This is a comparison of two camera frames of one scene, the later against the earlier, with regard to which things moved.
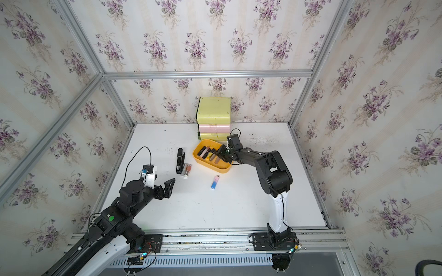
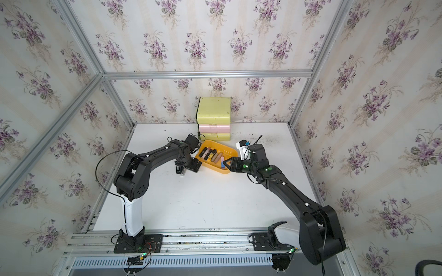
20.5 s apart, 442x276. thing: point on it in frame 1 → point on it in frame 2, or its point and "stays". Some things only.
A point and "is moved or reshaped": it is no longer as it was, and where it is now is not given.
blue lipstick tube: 214,183 → 222,160
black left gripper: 160,195 → 193,167
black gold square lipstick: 210,153 stays
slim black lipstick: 206,153 is moved or reshaped
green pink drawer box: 213,117 stays
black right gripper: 219,153 → 235,163
